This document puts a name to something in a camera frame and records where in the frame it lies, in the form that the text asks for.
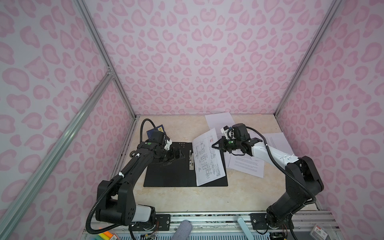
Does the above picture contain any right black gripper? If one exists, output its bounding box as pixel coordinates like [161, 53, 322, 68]
[211, 135, 242, 154]

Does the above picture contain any red folder black inside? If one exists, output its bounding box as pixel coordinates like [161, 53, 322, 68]
[143, 141, 229, 188]

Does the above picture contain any technical drawing paper sheet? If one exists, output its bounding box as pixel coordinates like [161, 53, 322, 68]
[192, 129, 226, 187]

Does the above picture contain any large text sheet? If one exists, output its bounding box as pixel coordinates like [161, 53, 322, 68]
[224, 153, 265, 178]

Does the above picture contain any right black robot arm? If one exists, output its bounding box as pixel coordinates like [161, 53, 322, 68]
[212, 123, 324, 229]

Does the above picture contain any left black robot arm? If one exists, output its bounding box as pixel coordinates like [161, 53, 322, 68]
[85, 131, 185, 235]

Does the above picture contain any top blank paper sheet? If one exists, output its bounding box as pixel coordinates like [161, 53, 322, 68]
[205, 112, 235, 136]

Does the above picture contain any blue booklet yellow label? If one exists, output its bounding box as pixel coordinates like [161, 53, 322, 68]
[146, 124, 167, 142]

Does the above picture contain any highlighter pens box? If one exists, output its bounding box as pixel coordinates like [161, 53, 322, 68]
[90, 231, 120, 240]

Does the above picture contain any red white label box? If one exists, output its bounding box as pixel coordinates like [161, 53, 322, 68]
[310, 225, 329, 240]

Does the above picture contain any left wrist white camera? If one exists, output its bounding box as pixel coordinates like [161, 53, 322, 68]
[164, 139, 173, 151]

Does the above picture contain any wrist white camera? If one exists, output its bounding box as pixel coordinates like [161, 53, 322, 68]
[221, 126, 234, 140]
[164, 139, 173, 151]

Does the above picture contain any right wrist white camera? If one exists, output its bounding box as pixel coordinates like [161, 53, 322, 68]
[221, 126, 234, 140]

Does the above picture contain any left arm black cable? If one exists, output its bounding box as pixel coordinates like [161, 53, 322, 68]
[139, 118, 158, 143]

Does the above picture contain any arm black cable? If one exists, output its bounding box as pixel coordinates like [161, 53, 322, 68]
[245, 125, 317, 202]
[139, 118, 158, 143]

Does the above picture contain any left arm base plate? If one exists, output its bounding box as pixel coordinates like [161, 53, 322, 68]
[132, 214, 171, 232]

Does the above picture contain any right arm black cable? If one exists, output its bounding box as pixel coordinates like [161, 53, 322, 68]
[245, 125, 317, 202]

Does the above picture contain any grey foam roller handle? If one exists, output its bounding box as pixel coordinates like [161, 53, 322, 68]
[172, 220, 193, 240]

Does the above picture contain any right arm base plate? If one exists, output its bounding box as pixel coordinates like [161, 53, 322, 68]
[250, 213, 295, 231]

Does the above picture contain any light blue tool handle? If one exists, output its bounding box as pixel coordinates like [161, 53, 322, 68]
[237, 217, 255, 240]

